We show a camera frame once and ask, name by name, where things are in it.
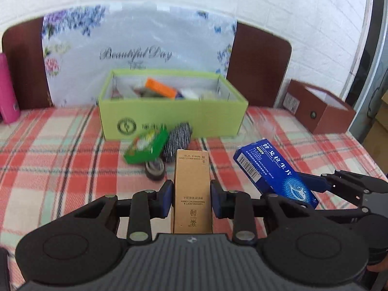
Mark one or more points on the metal window frame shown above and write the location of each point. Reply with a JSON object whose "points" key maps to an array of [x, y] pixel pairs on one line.
{"points": [[371, 36]]}

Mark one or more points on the brown kraft carton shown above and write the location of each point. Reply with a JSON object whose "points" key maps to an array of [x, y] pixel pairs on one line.
{"points": [[191, 188]]}

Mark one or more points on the green packet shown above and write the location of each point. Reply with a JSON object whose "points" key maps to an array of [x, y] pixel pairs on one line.
{"points": [[145, 148]]}

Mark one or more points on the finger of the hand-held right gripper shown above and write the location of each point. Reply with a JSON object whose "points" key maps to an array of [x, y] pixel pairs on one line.
{"points": [[315, 182], [348, 197]]}

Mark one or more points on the blue medicine box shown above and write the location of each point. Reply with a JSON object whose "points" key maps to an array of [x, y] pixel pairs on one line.
{"points": [[269, 169]]}

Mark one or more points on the steel wool scrubber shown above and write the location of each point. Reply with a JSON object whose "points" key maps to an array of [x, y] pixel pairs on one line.
{"points": [[178, 139]]}

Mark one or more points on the floral plastic bag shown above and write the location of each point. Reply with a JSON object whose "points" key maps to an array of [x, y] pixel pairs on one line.
{"points": [[136, 36]]}

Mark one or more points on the plaid bedsheet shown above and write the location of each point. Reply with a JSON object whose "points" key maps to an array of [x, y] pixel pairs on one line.
{"points": [[60, 163]]}

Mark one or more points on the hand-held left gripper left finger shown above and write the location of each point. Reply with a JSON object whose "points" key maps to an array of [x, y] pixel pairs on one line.
{"points": [[165, 198]]}

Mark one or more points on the large green storage box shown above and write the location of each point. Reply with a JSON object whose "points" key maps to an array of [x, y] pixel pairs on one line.
{"points": [[182, 118]]}

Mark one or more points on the black tape roll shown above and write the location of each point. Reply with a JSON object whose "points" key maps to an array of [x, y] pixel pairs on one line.
{"points": [[154, 171]]}

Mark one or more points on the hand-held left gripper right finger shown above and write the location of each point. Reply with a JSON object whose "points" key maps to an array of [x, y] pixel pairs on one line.
{"points": [[215, 200]]}

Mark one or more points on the white orange medicine box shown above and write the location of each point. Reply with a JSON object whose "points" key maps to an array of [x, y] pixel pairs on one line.
{"points": [[159, 87]]}

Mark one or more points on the pink thermos bottle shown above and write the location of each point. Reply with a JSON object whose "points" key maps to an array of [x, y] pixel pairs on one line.
{"points": [[7, 94]]}

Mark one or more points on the brown box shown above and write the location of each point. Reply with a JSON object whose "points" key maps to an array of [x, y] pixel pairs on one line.
{"points": [[315, 112]]}

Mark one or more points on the dark brown chair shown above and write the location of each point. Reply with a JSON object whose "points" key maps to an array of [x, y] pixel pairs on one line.
{"points": [[257, 60]]}

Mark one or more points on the cardboard box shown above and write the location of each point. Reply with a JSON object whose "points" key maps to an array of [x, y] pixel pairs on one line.
{"points": [[377, 127]]}

